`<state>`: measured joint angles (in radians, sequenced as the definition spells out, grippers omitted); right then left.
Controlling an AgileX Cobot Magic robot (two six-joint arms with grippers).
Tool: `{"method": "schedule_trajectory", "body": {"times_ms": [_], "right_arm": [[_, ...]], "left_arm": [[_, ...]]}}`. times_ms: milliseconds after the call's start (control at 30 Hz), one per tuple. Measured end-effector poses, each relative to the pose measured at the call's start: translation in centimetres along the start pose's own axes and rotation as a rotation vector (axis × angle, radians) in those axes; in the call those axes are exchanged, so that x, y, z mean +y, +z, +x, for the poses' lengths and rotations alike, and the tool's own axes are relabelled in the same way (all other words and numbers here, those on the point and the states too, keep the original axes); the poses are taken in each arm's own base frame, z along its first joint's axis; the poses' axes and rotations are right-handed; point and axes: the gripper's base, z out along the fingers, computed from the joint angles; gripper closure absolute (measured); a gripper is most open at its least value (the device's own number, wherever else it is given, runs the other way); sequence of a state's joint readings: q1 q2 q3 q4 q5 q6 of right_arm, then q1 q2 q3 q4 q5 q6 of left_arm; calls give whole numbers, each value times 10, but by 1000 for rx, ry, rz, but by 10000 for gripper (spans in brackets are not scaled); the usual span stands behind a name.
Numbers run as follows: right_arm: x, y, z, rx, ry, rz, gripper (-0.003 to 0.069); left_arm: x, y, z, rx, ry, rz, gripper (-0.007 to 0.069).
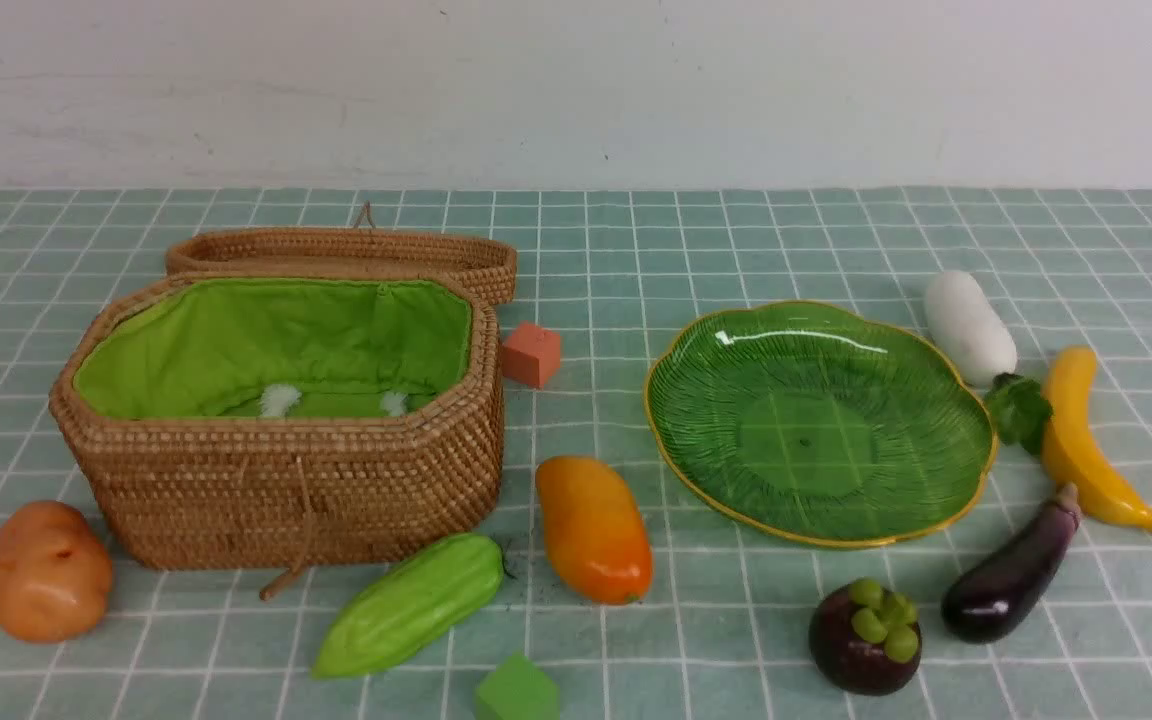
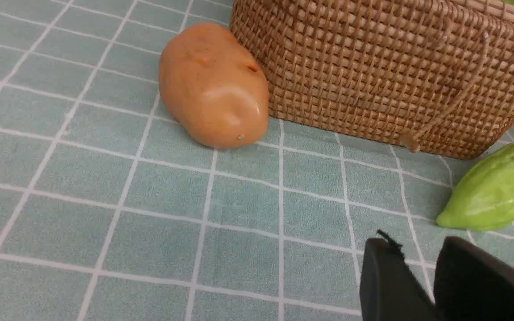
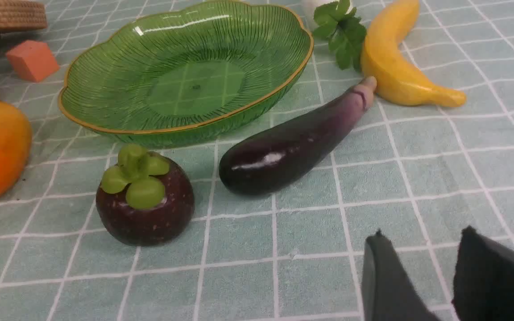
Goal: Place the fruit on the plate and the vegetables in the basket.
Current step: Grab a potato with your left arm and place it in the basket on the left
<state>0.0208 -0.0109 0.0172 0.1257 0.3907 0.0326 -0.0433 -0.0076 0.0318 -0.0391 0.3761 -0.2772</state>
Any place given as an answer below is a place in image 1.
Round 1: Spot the white radish with green leaves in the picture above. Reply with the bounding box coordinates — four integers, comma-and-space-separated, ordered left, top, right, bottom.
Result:
924, 270, 1053, 457

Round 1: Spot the woven rattan basket green lining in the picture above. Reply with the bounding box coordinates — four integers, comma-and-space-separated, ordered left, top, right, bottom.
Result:
48, 270, 507, 602

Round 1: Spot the brown potato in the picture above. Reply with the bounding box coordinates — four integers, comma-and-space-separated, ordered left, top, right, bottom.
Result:
0, 500, 114, 644

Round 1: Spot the green foam cube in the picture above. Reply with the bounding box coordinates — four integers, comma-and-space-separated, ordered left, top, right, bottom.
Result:
473, 653, 561, 720

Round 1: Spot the woven rattan basket lid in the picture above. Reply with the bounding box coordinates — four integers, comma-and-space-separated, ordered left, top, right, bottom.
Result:
164, 225, 518, 305

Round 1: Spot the yellow banana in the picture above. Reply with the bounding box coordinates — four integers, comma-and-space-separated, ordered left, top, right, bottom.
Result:
1039, 346, 1152, 535

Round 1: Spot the dark purple mangosteen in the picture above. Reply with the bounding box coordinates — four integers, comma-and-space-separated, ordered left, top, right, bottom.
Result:
808, 577, 923, 696

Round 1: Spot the green leaf-shaped glass plate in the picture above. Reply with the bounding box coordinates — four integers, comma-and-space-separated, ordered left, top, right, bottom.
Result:
643, 300, 1000, 550

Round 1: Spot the purple eggplant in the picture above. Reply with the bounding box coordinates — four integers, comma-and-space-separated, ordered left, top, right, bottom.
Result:
941, 483, 1082, 644

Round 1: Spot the green bitter gourd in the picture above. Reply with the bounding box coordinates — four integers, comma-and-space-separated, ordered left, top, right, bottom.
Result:
310, 533, 506, 679

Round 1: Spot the orange mango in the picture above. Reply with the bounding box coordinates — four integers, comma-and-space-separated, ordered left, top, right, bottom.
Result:
535, 455, 654, 605

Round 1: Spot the orange foam cube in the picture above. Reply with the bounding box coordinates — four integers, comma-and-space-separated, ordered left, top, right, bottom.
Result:
500, 323, 562, 389

